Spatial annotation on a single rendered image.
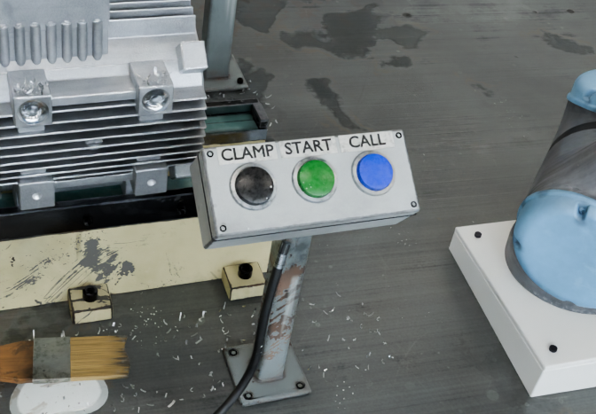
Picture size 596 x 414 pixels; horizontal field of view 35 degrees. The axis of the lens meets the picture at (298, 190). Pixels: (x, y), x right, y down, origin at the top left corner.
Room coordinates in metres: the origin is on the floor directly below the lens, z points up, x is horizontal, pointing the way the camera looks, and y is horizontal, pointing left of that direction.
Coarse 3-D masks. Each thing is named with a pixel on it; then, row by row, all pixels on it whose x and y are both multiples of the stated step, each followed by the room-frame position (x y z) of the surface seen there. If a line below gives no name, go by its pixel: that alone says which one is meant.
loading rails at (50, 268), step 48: (240, 144) 0.80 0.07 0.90; (96, 192) 0.66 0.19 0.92; (192, 192) 0.68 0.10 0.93; (0, 240) 0.60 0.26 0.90; (48, 240) 0.62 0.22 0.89; (96, 240) 0.64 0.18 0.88; (144, 240) 0.66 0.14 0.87; (192, 240) 0.68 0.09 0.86; (0, 288) 0.60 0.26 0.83; (48, 288) 0.61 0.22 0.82; (96, 288) 0.62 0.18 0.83; (144, 288) 0.66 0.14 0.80; (240, 288) 0.67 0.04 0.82
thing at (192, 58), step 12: (180, 48) 0.68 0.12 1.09; (192, 48) 0.68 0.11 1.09; (204, 48) 0.68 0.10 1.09; (180, 60) 0.67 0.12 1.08; (192, 60) 0.67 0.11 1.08; (204, 60) 0.68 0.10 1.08; (180, 72) 0.67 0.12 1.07; (192, 72) 0.68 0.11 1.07; (180, 168) 0.67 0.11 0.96; (0, 192) 0.60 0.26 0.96
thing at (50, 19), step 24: (0, 0) 0.62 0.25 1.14; (24, 0) 0.63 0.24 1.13; (48, 0) 0.64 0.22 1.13; (72, 0) 0.65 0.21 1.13; (96, 0) 0.66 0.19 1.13; (0, 24) 0.62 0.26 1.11; (24, 24) 0.63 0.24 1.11; (48, 24) 0.64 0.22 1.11; (72, 24) 0.65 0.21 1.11; (96, 24) 0.65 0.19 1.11; (0, 48) 0.62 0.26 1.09; (24, 48) 0.63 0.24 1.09; (48, 48) 0.64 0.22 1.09; (72, 48) 0.65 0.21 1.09; (96, 48) 0.65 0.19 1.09
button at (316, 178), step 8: (312, 160) 0.57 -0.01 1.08; (320, 160) 0.57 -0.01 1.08; (304, 168) 0.56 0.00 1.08; (312, 168) 0.56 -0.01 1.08; (320, 168) 0.57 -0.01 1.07; (328, 168) 0.57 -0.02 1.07; (304, 176) 0.56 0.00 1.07; (312, 176) 0.56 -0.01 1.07; (320, 176) 0.56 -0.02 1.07; (328, 176) 0.56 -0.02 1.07; (304, 184) 0.55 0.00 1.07; (312, 184) 0.55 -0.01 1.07; (320, 184) 0.56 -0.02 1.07; (328, 184) 0.56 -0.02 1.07; (304, 192) 0.55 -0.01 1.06; (312, 192) 0.55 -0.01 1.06; (320, 192) 0.55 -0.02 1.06; (328, 192) 0.55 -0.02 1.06
